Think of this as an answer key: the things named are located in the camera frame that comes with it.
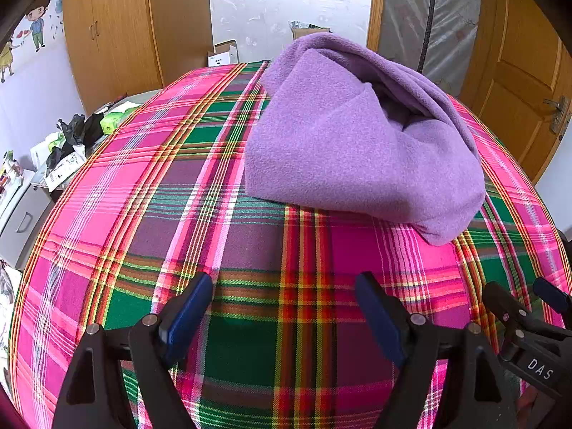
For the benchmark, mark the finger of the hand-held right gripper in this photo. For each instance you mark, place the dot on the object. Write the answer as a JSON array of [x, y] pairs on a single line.
[[498, 298], [552, 296]]

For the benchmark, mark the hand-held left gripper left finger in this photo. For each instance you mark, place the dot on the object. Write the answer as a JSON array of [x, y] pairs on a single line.
[[190, 313]]

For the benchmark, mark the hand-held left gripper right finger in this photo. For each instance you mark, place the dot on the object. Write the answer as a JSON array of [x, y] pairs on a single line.
[[380, 317]]

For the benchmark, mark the purple fleece cloth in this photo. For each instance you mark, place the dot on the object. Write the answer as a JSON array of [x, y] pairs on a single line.
[[348, 143]]

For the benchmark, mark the pink green plaid sheet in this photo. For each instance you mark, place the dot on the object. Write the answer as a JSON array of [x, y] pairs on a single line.
[[187, 214]]

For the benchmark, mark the white floral bedding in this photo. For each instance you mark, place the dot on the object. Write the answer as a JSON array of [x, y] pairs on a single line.
[[6, 304]]

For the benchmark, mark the grey drawer cabinet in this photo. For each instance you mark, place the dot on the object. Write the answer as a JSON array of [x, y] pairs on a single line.
[[22, 223]]

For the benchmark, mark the white printed paper label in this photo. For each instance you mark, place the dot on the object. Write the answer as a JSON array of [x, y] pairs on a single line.
[[67, 165]]

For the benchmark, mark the cluttered folding side table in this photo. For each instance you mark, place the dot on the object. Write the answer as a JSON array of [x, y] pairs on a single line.
[[58, 165]]

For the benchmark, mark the green tissue pack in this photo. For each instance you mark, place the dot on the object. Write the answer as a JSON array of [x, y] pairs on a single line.
[[114, 120]]

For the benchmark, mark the black plastic bag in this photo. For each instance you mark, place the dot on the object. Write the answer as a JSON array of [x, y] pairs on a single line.
[[85, 127]]

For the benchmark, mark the small bottles on cabinet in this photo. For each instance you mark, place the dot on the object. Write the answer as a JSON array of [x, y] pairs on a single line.
[[9, 170]]

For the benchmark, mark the wooden door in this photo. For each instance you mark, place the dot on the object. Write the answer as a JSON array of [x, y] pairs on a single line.
[[523, 53]]

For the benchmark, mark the white cardboard box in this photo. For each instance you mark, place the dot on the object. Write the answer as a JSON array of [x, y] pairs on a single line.
[[222, 53]]

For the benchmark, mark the wooden wardrobe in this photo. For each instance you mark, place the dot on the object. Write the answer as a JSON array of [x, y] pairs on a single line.
[[125, 27]]

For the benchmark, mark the brown cardboard box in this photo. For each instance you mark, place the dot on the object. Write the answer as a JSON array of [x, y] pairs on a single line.
[[304, 29]]

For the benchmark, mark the clear plastic door curtain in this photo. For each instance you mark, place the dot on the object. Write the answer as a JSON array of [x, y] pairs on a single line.
[[411, 13]]

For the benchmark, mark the wooden door frame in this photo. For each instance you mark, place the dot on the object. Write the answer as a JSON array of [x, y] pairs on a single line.
[[376, 4]]

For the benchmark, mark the cartoon children wall sticker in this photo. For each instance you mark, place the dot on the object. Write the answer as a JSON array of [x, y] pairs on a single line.
[[35, 22]]

